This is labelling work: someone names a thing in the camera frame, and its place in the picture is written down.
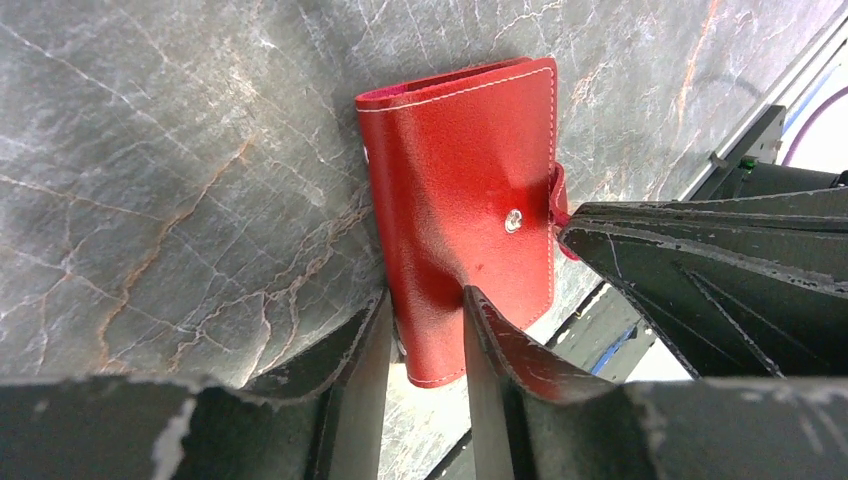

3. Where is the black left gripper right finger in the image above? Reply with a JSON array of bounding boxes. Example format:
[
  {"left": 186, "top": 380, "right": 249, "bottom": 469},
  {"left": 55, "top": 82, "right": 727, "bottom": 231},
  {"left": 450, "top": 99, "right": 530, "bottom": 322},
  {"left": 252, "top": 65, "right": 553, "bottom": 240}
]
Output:
[{"left": 463, "top": 286, "right": 847, "bottom": 479}]

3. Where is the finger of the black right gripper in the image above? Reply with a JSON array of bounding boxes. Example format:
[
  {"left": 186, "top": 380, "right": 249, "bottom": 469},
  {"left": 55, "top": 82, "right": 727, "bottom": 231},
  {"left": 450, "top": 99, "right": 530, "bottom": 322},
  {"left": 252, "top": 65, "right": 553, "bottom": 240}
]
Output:
[
  {"left": 560, "top": 224, "right": 847, "bottom": 377},
  {"left": 570, "top": 187, "right": 847, "bottom": 233}
]

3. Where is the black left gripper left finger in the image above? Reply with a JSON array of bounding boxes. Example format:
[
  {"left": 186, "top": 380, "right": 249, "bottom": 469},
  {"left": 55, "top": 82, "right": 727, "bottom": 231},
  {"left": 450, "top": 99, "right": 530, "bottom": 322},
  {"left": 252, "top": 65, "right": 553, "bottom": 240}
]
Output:
[{"left": 1, "top": 293, "right": 392, "bottom": 479}]

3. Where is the red leather card holder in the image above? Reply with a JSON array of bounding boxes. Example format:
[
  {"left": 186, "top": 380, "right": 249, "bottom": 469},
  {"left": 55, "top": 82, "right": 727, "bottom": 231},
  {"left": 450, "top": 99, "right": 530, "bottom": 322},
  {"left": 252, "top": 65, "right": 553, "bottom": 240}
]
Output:
[{"left": 355, "top": 57, "right": 569, "bottom": 388}]

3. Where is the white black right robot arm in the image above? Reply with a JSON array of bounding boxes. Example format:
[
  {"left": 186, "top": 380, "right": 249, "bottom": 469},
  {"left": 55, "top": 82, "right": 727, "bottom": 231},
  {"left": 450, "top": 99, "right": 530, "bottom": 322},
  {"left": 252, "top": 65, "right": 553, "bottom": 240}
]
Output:
[{"left": 559, "top": 106, "right": 847, "bottom": 377}]

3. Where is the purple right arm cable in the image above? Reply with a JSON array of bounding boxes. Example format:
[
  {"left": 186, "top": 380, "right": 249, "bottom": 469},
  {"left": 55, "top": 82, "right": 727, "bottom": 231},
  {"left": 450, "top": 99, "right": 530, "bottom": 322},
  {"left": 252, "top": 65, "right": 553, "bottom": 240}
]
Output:
[{"left": 780, "top": 84, "right": 848, "bottom": 167}]

